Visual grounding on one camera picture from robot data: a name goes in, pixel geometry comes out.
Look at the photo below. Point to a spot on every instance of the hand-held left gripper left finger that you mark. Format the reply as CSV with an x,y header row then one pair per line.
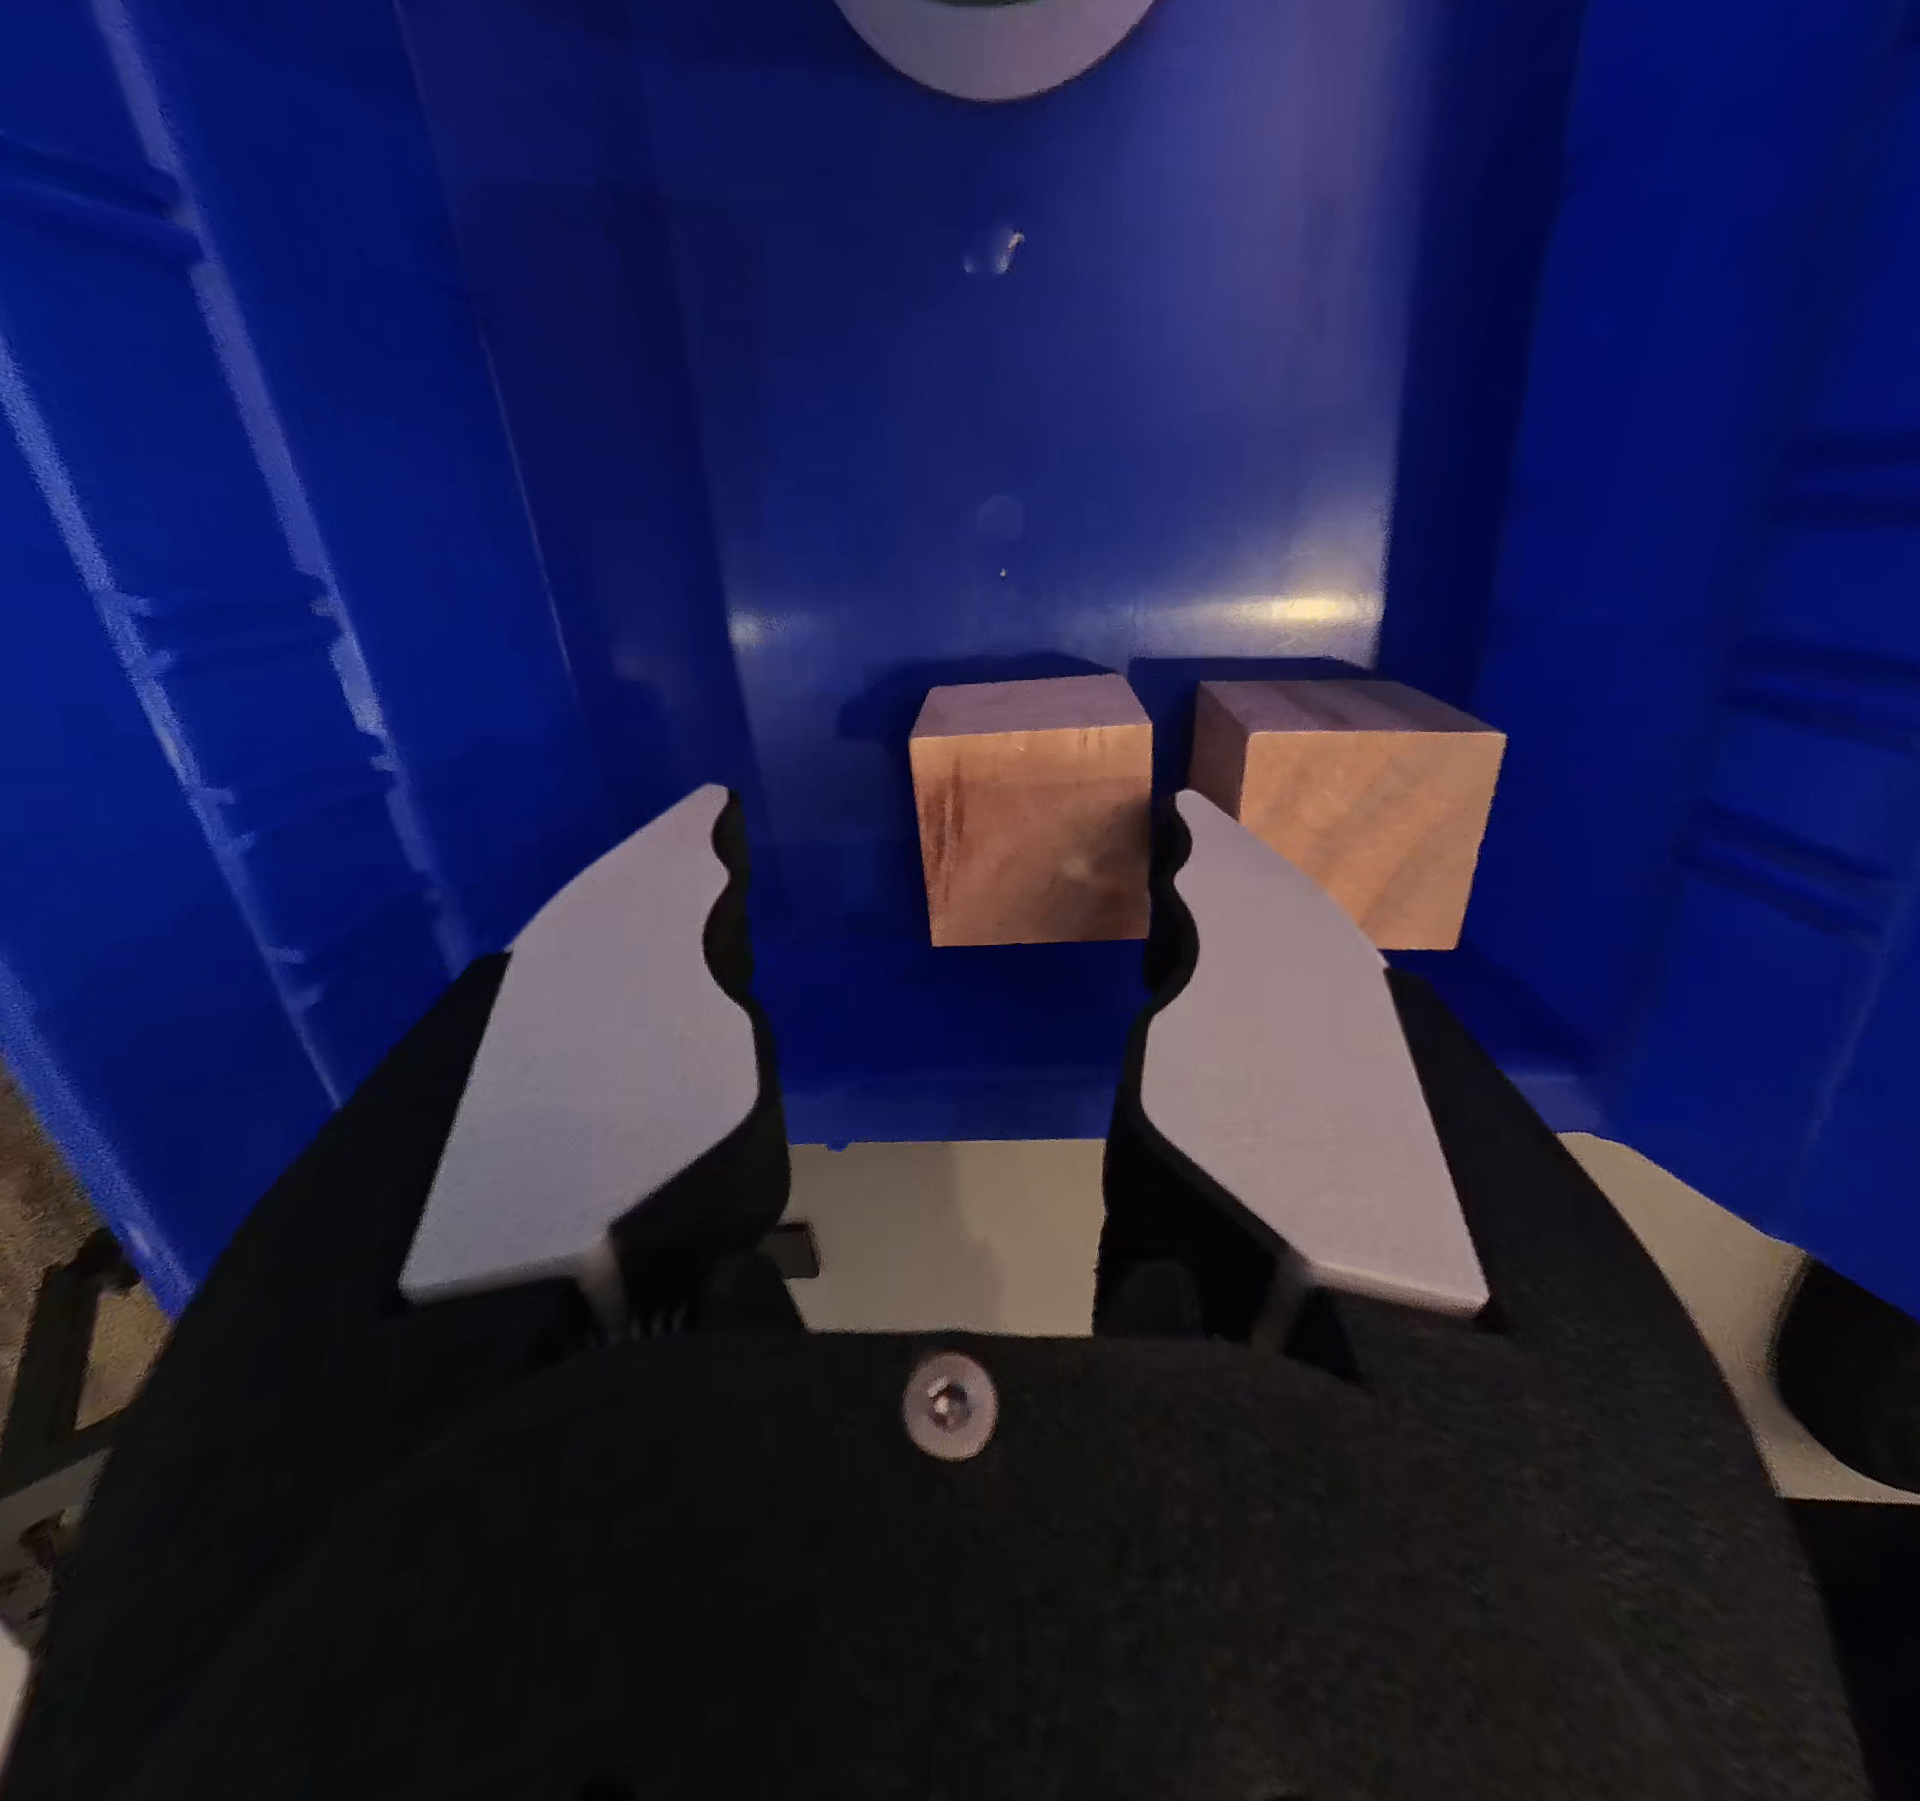
x,y
601,1079

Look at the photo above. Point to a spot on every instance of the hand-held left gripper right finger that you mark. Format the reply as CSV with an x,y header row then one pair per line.
x,y
1294,1096

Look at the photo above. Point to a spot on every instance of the wooden cube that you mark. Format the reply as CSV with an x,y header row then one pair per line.
x,y
1382,808
1035,808

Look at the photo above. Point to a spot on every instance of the blue plastic bin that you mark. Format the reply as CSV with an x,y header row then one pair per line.
x,y
1053,407

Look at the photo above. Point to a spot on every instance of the black textured wrist pad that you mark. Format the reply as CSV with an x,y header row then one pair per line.
x,y
1862,1384

